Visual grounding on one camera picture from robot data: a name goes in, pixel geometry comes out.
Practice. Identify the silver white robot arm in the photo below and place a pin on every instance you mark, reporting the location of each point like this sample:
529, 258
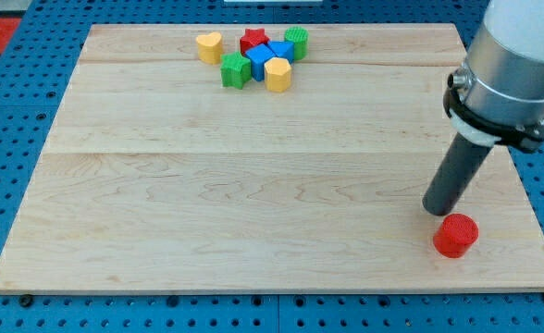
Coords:
496, 96

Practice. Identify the yellow hexagon block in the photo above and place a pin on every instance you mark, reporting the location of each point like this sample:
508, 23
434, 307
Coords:
277, 74

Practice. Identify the green star block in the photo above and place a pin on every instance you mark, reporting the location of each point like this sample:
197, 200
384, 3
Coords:
235, 70

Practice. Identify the blue cube block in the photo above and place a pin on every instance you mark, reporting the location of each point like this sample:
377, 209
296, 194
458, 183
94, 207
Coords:
258, 56

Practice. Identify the light wooden board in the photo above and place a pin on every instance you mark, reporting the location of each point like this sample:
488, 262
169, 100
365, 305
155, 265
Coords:
156, 179

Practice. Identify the blue triangle block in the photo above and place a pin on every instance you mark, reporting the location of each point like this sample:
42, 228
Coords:
282, 49

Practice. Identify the red star block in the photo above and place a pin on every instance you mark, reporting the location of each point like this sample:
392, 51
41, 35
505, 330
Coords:
252, 38

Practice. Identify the yellow heart block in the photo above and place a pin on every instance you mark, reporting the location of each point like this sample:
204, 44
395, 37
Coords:
210, 47

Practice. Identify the green cylinder block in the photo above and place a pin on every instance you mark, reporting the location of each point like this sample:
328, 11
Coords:
299, 37

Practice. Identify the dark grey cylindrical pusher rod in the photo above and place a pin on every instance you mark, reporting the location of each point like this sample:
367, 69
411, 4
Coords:
458, 167

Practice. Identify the red cylinder block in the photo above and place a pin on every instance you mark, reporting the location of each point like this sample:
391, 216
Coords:
456, 235

